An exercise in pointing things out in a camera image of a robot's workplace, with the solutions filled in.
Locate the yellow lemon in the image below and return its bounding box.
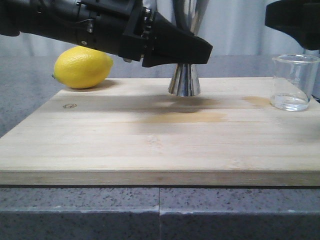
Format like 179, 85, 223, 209
52, 46, 113, 89

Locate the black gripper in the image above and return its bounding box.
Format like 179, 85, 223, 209
75, 0, 213, 68

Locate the clear glass beaker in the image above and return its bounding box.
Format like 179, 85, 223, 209
270, 54, 320, 112

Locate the steel double jigger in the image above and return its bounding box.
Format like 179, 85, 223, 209
168, 0, 209, 97

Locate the light wooden cutting board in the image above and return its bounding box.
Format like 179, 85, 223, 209
0, 77, 320, 186

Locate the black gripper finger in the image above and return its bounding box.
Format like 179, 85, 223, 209
264, 0, 320, 50

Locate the grey-blue curtain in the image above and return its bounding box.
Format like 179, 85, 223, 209
0, 0, 320, 57

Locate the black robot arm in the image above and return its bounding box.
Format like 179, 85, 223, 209
0, 0, 213, 68

